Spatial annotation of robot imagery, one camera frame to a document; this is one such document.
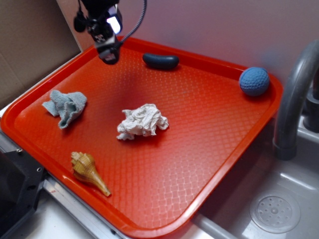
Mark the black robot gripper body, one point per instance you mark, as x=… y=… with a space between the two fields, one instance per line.
x=92 y=16

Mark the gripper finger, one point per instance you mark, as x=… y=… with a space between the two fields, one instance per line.
x=109 y=53

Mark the dark green plastic pickle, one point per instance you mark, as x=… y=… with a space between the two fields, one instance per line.
x=163 y=62

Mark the light blue crumpled cloth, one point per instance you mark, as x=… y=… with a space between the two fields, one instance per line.
x=66 y=106

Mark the brown cardboard panel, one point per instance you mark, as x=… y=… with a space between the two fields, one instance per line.
x=35 y=40

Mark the white crumpled paper towel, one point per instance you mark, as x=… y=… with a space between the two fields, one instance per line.
x=143 y=121

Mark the red plastic tray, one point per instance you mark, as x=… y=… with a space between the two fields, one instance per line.
x=158 y=182

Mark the tan spiral seashell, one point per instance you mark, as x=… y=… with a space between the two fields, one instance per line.
x=84 y=169

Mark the blue dimpled ball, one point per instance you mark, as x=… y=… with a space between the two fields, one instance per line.
x=254 y=81

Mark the grey toy faucet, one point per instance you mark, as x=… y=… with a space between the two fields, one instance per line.
x=304 y=73

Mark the black faucet knob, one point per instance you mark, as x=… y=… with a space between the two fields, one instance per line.
x=311 y=119

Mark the grey plastic sink basin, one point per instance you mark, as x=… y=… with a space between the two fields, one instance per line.
x=225 y=213

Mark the round sink drain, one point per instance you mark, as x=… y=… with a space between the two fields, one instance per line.
x=275 y=212

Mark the black metal bracket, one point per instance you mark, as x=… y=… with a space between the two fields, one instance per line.
x=21 y=177

